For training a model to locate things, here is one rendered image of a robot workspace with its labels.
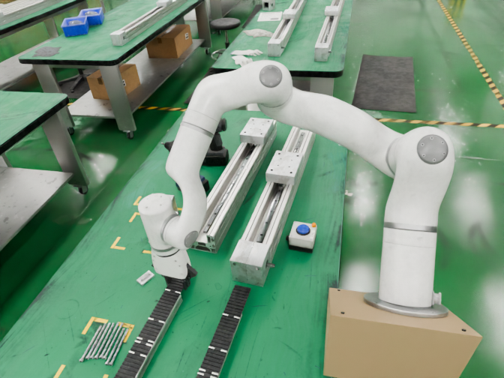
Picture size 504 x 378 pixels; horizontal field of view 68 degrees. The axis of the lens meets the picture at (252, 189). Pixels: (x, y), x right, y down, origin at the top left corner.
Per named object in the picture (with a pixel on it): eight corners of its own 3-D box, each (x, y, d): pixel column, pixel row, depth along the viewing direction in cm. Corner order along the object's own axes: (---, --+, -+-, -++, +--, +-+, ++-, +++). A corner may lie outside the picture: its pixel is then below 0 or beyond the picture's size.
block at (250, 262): (270, 289, 114) (269, 268, 108) (232, 280, 117) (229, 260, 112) (277, 266, 121) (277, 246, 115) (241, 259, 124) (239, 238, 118)
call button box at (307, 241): (312, 253, 124) (313, 240, 120) (283, 248, 127) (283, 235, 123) (316, 237, 130) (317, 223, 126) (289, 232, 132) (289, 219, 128)
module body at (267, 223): (271, 265, 121) (270, 247, 116) (241, 259, 124) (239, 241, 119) (315, 139, 180) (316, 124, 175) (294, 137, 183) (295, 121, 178)
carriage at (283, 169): (294, 190, 141) (294, 176, 137) (266, 187, 144) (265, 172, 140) (302, 167, 153) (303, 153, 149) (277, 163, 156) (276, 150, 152)
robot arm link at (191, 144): (241, 145, 97) (196, 254, 97) (195, 130, 105) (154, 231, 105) (223, 134, 89) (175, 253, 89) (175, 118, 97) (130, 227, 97)
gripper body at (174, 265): (143, 250, 102) (153, 276, 109) (177, 257, 99) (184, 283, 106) (157, 231, 108) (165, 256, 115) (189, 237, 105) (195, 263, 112)
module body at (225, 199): (217, 253, 126) (213, 235, 121) (190, 248, 129) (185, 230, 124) (277, 135, 185) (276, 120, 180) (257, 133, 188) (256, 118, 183)
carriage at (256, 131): (264, 150, 165) (263, 136, 160) (241, 147, 168) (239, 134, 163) (274, 132, 176) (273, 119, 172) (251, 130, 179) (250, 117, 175)
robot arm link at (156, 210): (189, 235, 102) (165, 223, 107) (180, 199, 94) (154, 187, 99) (166, 256, 97) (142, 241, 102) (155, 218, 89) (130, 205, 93)
